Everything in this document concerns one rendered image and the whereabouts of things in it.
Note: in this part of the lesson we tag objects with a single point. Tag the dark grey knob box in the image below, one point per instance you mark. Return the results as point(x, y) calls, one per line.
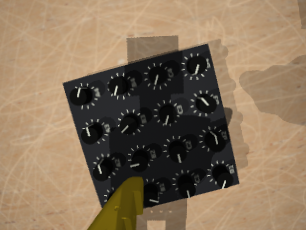
point(189, 102)

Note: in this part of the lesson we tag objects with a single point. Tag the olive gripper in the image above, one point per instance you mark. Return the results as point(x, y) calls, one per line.
point(121, 210)

